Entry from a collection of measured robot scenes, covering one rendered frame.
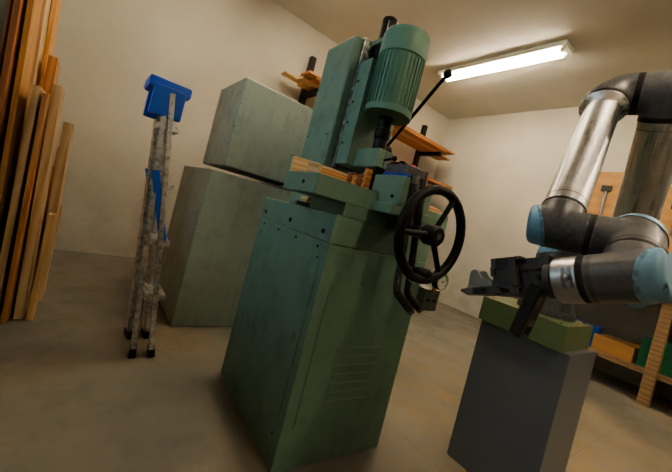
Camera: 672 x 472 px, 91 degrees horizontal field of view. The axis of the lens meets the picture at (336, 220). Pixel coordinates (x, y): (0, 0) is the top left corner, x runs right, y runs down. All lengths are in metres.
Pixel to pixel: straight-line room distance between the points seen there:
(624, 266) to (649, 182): 0.61
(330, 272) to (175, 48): 2.80
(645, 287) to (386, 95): 0.88
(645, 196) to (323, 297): 1.00
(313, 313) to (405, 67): 0.88
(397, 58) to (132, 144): 2.50
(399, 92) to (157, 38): 2.56
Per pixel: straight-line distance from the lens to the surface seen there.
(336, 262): 1.00
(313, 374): 1.11
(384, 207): 0.99
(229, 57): 3.58
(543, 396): 1.40
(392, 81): 1.25
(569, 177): 0.95
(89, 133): 3.28
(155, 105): 1.56
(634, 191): 1.33
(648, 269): 0.73
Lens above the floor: 0.79
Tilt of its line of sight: 1 degrees down
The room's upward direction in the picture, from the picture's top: 15 degrees clockwise
